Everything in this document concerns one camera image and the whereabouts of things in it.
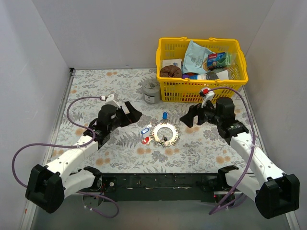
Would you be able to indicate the grey paper-wrapped roll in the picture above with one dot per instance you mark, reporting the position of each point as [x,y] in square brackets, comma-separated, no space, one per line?
[151,91]

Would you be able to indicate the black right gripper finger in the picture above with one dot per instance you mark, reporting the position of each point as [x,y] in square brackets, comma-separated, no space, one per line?
[205,113]
[188,118]

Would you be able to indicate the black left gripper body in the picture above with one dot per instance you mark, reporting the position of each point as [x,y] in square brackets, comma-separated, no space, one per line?
[123,116]

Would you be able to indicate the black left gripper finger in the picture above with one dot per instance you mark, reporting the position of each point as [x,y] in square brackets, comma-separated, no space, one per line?
[131,109]
[128,119]

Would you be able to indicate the floral tablecloth mat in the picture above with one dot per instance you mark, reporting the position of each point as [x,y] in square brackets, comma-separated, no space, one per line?
[199,149]

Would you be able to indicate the key with blue tag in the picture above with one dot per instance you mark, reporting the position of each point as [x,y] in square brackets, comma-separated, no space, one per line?
[146,130]

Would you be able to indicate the yellow plastic basket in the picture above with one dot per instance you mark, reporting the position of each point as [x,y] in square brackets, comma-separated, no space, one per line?
[186,90]

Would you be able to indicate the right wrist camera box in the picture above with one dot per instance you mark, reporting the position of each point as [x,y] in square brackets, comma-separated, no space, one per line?
[207,94]

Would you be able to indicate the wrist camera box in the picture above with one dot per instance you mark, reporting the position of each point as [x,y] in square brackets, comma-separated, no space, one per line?
[207,94]
[111,99]

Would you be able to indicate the brown round scrunchie item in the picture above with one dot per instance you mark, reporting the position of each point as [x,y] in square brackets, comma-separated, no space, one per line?
[171,71]

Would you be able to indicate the white blue bottle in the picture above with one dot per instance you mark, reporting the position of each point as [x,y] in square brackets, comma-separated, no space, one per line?
[217,74]

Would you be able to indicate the green sponge pack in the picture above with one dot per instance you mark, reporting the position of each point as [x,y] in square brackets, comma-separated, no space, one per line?
[219,60]

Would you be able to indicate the metal disc with keyrings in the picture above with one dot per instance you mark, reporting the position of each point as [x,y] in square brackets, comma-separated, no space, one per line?
[167,129]

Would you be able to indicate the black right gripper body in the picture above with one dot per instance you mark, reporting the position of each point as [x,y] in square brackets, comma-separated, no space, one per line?
[199,116]

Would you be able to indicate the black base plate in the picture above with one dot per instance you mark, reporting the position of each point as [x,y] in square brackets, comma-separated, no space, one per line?
[161,186]

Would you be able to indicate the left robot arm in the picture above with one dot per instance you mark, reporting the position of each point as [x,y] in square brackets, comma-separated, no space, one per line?
[49,185]

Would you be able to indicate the key with red tag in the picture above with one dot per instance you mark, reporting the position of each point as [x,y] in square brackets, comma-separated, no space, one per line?
[146,140]

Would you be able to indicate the light blue chips bag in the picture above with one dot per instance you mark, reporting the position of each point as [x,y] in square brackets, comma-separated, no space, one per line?
[195,59]

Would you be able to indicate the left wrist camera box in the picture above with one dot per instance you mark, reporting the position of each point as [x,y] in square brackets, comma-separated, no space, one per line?
[111,99]

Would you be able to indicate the white small box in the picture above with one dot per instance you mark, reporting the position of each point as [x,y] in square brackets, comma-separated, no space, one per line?
[172,62]

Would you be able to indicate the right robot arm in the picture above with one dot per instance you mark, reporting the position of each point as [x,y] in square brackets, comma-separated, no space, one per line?
[273,191]

